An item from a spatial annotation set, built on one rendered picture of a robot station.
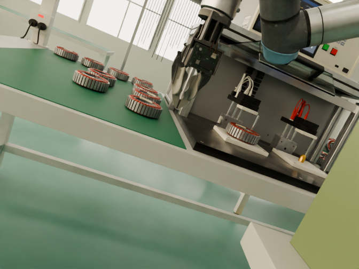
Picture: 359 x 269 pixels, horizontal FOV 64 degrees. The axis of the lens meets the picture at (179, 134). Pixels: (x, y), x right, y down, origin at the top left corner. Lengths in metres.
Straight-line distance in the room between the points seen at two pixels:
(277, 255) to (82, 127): 0.45
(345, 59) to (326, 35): 0.59
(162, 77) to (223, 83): 6.17
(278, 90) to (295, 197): 0.58
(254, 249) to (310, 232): 0.08
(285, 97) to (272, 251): 0.93
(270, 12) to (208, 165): 0.35
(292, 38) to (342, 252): 0.41
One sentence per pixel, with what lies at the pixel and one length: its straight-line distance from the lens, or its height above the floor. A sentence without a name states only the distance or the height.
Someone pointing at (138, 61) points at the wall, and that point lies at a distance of 7.27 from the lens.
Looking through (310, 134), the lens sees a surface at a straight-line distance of 1.10.
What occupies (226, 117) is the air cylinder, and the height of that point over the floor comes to 0.82.
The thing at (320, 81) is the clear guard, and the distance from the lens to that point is 0.88.
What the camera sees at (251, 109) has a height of 0.88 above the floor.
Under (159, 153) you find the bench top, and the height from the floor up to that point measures 0.72.
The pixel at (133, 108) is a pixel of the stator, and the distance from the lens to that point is 0.83.
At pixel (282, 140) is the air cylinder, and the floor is 0.81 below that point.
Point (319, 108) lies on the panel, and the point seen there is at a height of 0.99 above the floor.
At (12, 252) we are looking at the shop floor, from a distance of 1.40.
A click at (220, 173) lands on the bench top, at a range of 0.69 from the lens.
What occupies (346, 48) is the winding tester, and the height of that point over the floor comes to 1.21.
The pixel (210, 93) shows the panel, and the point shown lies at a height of 0.87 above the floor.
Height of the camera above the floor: 0.92
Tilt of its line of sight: 12 degrees down
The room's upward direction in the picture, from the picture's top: 23 degrees clockwise
